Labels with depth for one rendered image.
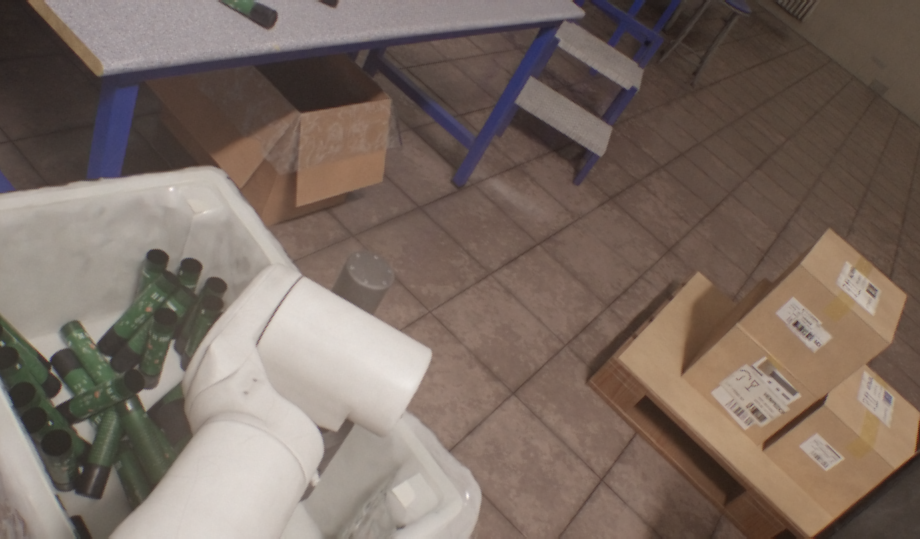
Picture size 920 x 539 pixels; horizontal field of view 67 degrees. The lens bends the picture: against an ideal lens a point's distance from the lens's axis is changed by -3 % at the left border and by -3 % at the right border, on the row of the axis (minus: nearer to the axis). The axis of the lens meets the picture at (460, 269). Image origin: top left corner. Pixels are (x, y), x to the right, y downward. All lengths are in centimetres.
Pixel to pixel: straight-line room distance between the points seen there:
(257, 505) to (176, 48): 94
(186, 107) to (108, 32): 86
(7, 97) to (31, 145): 21
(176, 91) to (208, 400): 172
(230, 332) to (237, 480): 9
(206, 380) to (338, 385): 8
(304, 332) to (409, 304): 163
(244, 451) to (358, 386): 10
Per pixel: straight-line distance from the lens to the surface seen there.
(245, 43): 128
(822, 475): 231
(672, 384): 222
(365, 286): 47
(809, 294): 209
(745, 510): 225
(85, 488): 99
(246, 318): 42
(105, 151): 129
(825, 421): 222
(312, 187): 192
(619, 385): 217
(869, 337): 210
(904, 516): 148
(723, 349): 219
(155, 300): 106
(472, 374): 199
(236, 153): 191
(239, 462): 36
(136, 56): 116
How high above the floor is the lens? 136
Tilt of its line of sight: 37 degrees down
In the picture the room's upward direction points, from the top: 33 degrees clockwise
